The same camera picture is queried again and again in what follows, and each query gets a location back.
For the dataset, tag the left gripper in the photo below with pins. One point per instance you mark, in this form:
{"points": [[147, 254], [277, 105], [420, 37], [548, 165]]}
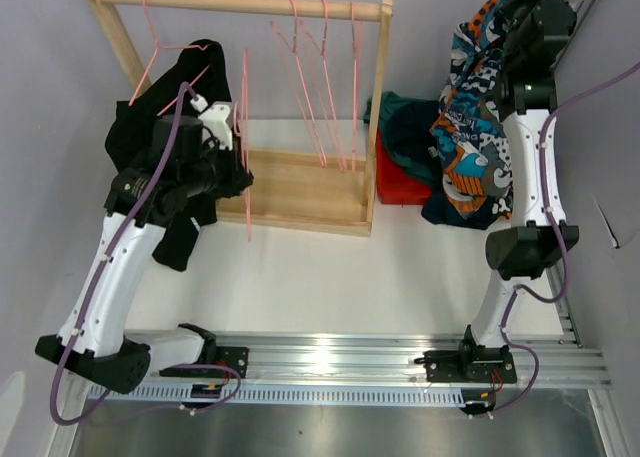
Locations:
{"points": [[235, 183]]}

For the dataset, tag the pink hanger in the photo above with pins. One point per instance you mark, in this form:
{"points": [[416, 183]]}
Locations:
{"points": [[160, 53], [356, 32], [298, 85], [241, 120], [317, 52]]}

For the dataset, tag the blue orange patterned shorts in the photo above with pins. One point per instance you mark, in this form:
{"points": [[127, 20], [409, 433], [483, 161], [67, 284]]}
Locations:
{"points": [[472, 147]]}

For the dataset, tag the navy blue shorts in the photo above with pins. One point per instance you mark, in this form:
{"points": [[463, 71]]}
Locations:
{"points": [[453, 207]]}

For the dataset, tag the teal green shorts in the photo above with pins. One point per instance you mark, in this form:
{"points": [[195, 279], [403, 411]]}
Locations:
{"points": [[405, 126]]}

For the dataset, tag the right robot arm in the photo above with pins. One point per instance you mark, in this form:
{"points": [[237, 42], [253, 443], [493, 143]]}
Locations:
{"points": [[539, 236]]}

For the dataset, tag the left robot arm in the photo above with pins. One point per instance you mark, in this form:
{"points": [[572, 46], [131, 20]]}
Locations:
{"points": [[188, 157]]}

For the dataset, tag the wooden clothes rack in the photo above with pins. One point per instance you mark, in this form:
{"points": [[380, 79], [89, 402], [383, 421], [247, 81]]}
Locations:
{"points": [[291, 190]]}

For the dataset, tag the red plastic tray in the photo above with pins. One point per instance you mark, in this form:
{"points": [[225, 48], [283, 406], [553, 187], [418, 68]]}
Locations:
{"points": [[393, 186]]}

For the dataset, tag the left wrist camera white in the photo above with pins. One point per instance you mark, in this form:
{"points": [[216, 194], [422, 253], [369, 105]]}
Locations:
{"points": [[217, 117]]}

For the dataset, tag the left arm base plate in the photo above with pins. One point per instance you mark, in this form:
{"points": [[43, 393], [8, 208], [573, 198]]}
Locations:
{"points": [[235, 358]]}

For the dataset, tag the slotted cable duct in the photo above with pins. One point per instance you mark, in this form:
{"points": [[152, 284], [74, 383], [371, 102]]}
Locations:
{"points": [[254, 393]]}

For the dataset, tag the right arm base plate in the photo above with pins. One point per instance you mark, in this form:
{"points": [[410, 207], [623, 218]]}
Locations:
{"points": [[469, 363]]}

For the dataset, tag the aluminium rail frame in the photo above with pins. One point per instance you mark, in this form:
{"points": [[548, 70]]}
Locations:
{"points": [[409, 278]]}

